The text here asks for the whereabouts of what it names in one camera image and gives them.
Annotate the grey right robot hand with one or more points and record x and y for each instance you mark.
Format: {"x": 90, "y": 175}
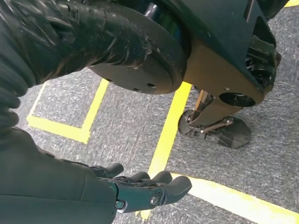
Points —
{"x": 47, "y": 191}

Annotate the yellow floor tape square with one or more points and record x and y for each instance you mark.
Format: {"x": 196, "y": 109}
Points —
{"x": 171, "y": 123}
{"x": 69, "y": 132}

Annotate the black robot left leg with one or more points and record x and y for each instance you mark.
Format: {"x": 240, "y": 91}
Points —
{"x": 273, "y": 7}

